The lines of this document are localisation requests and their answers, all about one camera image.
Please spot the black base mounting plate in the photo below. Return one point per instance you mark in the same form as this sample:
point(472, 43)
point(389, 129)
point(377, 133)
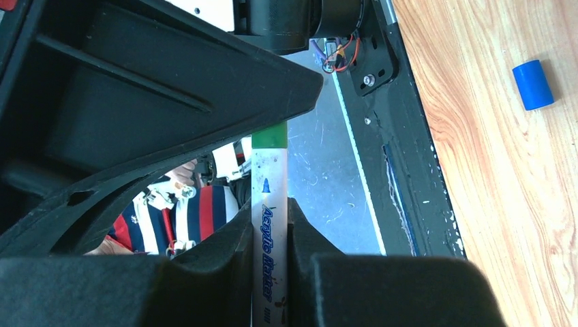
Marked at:
point(408, 201)

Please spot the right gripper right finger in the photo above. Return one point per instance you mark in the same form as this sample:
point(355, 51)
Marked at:
point(330, 288)

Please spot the person in striped shirt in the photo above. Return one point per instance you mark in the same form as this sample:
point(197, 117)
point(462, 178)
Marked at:
point(172, 216)

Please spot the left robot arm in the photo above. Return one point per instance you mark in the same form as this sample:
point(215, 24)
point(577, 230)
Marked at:
point(293, 22)

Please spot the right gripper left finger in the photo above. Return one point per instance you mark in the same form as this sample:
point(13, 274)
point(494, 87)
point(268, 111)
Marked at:
point(209, 285)

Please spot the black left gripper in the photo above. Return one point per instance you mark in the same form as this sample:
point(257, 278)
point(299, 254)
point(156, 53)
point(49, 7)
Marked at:
point(100, 98)

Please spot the blue pen cap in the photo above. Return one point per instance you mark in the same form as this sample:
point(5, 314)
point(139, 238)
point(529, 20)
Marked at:
point(533, 85)

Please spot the green cap marker pen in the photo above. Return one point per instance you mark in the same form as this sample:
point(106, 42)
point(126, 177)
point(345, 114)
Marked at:
point(269, 208)

